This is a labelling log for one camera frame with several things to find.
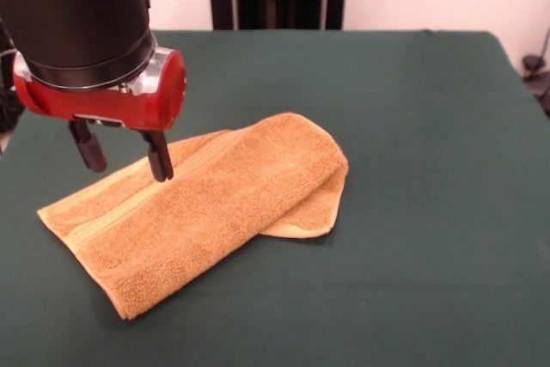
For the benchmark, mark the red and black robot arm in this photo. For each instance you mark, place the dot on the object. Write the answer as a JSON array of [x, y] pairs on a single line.
[[73, 19]]

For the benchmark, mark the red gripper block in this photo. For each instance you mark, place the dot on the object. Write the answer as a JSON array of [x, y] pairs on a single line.
[[107, 107]]

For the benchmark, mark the tan terry towel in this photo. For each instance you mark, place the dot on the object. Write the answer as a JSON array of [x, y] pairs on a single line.
[[215, 212]]

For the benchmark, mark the dark green tablecloth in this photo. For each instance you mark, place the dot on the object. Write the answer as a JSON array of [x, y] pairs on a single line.
[[386, 277]]

